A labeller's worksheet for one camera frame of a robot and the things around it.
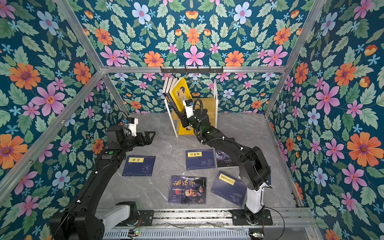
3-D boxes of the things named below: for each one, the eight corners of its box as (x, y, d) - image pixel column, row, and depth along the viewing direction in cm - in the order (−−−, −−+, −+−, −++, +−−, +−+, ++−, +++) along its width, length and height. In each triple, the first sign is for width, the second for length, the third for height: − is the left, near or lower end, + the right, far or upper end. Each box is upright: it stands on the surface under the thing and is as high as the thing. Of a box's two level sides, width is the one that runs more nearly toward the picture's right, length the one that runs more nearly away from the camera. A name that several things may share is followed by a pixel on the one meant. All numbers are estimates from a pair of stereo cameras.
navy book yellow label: (186, 170, 92) (185, 168, 91) (185, 151, 101) (185, 150, 99) (215, 167, 93) (215, 166, 92) (212, 149, 102) (213, 148, 100)
